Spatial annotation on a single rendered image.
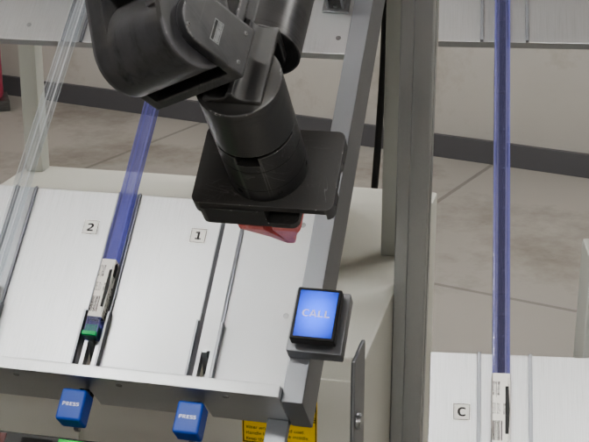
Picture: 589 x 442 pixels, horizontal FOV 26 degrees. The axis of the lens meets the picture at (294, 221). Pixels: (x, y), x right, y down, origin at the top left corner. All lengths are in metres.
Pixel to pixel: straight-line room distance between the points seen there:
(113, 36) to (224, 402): 0.46
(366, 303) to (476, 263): 1.94
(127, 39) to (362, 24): 0.57
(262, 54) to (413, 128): 0.76
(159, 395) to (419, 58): 0.58
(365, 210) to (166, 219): 0.74
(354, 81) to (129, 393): 0.38
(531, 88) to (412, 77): 2.85
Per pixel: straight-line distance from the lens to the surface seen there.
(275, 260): 1.20
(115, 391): 1.19
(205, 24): 0.77
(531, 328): 3.13
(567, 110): 4.36
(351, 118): 1.25
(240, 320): 1.18
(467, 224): 3.84
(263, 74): 0.81
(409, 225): 1.60
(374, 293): 1.63
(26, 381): 1.22
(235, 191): 0.89
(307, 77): 4.73
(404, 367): 1.68
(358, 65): 1.29
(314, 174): 0.89
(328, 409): 1.48
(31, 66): 2.15
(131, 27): 0.78
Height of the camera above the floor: 1.23
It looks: 19 degrees down
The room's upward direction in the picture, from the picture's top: straight up
